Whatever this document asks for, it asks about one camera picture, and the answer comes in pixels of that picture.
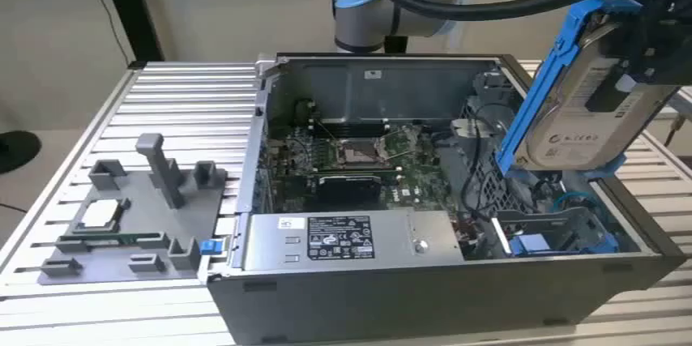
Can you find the black metal frame post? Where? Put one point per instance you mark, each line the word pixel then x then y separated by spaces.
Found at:
pixel 135 9

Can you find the CPU socket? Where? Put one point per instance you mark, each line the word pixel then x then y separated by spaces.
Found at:
pixel 357 155

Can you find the blue case latch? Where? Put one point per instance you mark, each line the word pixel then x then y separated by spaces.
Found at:
pixel 210 247

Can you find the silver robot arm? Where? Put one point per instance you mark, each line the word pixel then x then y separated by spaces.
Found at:
pixel 367 18

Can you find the green RAM stick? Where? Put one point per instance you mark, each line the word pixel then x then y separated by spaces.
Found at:
pixel 125 237

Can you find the grey perforated drive cage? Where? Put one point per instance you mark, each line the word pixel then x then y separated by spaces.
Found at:
pixel 487 184

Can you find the grey disk bay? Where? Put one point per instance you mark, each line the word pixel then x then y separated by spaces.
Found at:
pixel 574 228

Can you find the dark grey PC case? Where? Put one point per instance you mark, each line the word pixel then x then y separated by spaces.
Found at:
pixel 379 305

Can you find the silver CPU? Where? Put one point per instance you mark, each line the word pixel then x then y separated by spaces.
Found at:
pixel 103 214

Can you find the black round stand base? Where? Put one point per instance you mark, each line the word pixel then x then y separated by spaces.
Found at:
pixel 19 151

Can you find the silver power supply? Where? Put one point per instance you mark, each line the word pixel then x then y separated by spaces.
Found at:
pixel 401 236

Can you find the hard disk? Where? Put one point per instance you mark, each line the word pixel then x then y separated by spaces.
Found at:
pixel 574 119

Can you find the green motherboard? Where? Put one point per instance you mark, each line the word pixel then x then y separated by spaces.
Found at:
pixel 417 184

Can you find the grey parts rack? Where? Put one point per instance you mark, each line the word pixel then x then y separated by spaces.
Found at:
pixel 141 200

